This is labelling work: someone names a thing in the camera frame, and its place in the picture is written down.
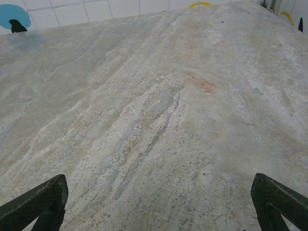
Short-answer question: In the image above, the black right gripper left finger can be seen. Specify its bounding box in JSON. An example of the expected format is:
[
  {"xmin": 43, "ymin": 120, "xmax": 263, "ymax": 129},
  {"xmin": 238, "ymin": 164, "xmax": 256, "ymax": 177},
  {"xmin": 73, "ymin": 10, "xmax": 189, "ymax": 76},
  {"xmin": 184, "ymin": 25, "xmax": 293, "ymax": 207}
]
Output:
[{"xmin": 0, "ymin": 174, "xmax": 69, "ymax": 231}]

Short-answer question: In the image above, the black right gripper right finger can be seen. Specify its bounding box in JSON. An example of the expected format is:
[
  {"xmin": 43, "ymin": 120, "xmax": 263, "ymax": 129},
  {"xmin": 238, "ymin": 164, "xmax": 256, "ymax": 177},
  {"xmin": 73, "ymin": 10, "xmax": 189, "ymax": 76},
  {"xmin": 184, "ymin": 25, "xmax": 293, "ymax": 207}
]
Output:
[{"xmin": 250, "ymin": 172, "xmax": 308, "ymax": 231}]

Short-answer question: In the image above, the small dolphin yellow ring sticker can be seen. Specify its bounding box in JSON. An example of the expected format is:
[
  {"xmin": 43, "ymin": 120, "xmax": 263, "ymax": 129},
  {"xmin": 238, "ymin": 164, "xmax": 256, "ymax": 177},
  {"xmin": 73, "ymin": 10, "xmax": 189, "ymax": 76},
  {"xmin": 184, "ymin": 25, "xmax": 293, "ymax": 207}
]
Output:
[
  {"xmin": 189, "ymin": 1, "xmax": 212, "ymax": 8},
  {"xmin": 279, "ymin": 11, "xmax": 304, "ymax": 32}
]

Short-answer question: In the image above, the aluminium corner post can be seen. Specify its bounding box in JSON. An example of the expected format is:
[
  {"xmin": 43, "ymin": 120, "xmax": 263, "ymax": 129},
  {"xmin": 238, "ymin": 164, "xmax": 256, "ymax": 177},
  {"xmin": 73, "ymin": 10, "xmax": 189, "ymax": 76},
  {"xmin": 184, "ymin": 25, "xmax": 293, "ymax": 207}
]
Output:
[{"xmin": 258, "ymin": 0, "xmax": 277, "ymax": 13}]

